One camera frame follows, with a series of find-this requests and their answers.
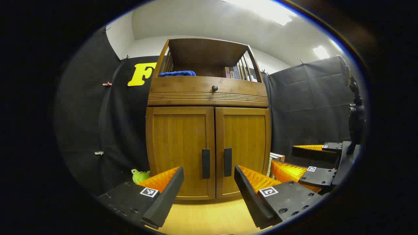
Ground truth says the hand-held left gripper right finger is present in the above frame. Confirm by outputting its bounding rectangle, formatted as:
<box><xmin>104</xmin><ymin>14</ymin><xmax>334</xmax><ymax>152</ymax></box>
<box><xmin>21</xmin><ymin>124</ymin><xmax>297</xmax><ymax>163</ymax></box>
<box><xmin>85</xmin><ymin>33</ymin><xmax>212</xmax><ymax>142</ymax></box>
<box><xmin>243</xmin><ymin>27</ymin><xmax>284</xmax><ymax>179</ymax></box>
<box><xmin>234</xmin><ymin>165</ymin><xmax>327</xmax><ymax>230</ymax></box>

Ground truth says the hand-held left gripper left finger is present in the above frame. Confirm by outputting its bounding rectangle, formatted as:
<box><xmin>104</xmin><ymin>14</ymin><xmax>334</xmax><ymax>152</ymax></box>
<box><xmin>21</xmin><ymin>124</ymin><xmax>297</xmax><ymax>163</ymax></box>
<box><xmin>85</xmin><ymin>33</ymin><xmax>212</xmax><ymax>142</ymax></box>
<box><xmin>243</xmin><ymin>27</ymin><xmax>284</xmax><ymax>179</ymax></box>
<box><xmin>96</xmin><ymin>166</ymin><xmax>185</xmax><ymax>230</ymax></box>

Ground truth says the black door handle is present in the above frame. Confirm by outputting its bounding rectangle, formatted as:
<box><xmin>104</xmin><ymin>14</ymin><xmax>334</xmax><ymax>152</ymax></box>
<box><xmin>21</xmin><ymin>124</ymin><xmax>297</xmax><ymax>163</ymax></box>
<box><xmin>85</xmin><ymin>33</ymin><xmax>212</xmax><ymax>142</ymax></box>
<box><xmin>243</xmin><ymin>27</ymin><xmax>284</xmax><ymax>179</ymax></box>
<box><xmin>224</xmin><ymin>148</ymin><xmax>232</xmax><ymax>177</ymax></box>
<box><xmin>201</xmin><ymin>149</ymin><xmax>211</xmax><ymax>179</ymax></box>

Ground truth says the wooden cabinet door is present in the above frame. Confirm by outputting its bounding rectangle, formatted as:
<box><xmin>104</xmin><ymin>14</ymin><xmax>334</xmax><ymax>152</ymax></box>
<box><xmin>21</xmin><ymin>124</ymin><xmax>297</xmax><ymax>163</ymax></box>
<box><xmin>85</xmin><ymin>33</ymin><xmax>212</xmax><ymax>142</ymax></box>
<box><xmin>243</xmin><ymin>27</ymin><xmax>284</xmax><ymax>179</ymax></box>
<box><xmin>146</xmin><ymin>107</ymin><xmax>216</xmax><ymax>200</ymax></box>
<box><xmin>215</xmin><ymin>107</ymin><xmax>271</xmax><ymax>199</ymax></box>

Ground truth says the wooden double-door shoe cabinet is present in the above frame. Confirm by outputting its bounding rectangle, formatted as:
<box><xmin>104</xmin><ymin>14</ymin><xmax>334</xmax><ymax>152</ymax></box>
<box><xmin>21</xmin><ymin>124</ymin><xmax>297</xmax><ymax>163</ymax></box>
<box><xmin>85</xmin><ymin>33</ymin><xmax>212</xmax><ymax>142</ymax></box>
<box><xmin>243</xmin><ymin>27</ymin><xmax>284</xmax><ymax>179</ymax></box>
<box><xmin>145</xmin><ymin>38</ymin><xmax>272</xmax><ymax>201</ymax></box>

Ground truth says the wooden cabinet drawer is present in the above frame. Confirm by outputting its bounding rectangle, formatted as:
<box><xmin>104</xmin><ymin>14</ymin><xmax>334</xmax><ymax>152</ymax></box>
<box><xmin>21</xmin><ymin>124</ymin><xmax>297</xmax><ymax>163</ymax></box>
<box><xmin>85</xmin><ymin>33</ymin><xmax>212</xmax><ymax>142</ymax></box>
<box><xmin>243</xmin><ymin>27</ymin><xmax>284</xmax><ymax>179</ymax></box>
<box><xmin>148</xmin><ymin>76</ymin><xmax>269</xmax><ymax>107</ymax></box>

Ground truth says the green frog toy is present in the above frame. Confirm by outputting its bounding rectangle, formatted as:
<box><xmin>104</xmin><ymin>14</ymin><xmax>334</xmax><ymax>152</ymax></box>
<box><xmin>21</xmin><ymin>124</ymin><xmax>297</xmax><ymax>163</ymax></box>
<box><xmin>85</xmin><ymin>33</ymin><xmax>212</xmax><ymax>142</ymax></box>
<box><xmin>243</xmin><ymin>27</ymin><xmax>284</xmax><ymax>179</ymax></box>
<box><xmin>131</xmin><ymin>169</ymin><xmax>151</xmax><ymax>184</ymax></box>

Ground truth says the small ceiling light panel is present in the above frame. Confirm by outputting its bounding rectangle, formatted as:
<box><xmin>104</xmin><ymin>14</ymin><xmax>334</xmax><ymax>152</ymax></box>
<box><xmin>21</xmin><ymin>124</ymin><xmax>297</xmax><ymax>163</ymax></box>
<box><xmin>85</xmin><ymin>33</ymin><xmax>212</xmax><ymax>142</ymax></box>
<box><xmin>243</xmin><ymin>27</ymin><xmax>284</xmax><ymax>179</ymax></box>
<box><xmin>313</xmin><ymin>45</ymin><xmax>331</xmax><ymax>60</ymax></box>

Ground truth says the black backdrop cloth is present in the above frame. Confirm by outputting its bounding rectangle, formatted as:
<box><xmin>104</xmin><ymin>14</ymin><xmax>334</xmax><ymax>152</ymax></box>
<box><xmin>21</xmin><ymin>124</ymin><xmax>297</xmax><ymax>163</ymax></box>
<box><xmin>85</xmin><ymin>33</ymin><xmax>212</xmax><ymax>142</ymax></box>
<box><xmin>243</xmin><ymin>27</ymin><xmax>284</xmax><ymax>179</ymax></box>
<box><xmin>54</xmin><ymin>28</ymin><xmax>360</xmax><ymax>196</ymax></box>

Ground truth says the blue folded cloth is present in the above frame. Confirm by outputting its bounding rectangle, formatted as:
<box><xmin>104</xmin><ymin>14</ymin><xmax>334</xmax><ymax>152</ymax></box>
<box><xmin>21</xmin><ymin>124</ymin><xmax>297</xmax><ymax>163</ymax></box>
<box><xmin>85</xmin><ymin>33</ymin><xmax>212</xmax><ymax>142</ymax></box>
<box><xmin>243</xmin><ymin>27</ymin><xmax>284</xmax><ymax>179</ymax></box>
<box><xmin>158</xmin><ymin>70</ymin><xmax>197</xmax><ymax>77</ymax></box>

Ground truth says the large ceiling light panel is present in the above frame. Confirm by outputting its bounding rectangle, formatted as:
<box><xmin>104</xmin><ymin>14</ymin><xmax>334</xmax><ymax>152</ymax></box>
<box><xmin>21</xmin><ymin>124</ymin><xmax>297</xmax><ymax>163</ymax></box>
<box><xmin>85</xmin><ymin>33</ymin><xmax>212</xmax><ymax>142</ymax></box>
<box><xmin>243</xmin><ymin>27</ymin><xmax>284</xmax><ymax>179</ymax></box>
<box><xmin>222</xmin><ymin>0</ymin><xmax>296</xmax><ymax>26</ymax></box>

